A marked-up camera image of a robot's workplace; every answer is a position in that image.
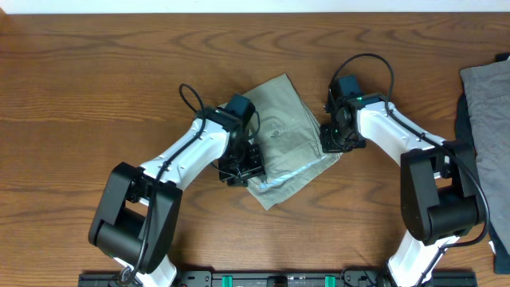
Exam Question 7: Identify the khaki green shorts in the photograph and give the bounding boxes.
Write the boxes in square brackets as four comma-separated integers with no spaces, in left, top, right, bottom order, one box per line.
[244,74,341,210]

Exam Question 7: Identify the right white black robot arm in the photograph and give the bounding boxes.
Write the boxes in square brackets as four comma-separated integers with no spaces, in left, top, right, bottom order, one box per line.
[320,76,490,286]

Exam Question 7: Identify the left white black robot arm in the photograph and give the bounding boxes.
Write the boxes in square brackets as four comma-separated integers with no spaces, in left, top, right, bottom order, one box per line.
[79,95,265,286]

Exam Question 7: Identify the grey folded garment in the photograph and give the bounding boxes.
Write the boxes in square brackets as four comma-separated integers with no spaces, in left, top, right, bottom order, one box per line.
[459,57,510,256]

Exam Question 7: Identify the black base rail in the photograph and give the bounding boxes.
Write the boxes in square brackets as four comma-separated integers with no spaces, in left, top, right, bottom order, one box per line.
[77,269,478,287]

